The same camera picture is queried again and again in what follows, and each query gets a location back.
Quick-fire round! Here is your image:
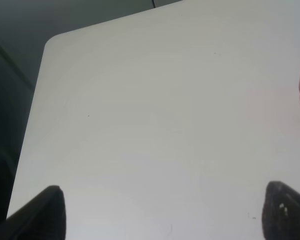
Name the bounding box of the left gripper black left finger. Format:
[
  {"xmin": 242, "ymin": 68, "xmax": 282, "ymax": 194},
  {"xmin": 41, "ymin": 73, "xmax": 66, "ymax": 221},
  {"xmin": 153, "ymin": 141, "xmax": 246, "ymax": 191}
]
[{"xmin": 0, "ymin": 185, "xmax": 67, "ymax": 240}]

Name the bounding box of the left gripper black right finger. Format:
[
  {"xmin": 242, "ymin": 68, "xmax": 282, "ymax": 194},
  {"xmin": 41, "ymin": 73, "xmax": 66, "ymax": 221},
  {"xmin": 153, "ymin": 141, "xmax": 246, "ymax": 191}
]
[{"xmin": 261, "ymin": 181, "xmax": 300, "ymax": 240}]

